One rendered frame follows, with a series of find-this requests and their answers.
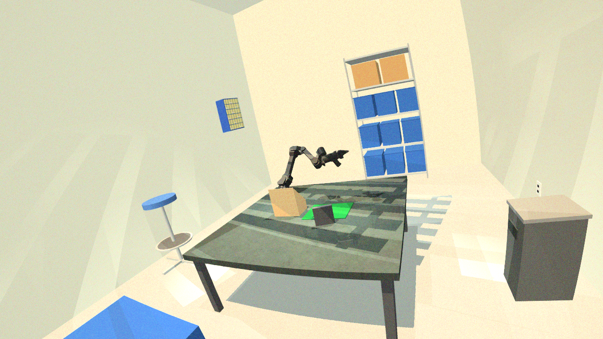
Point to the green circuit board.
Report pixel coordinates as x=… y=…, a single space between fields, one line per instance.
x=340 y=210

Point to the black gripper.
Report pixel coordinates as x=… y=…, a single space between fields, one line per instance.
x=337 y=154

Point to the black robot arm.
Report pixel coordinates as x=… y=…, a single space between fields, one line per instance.
x=321 y=158

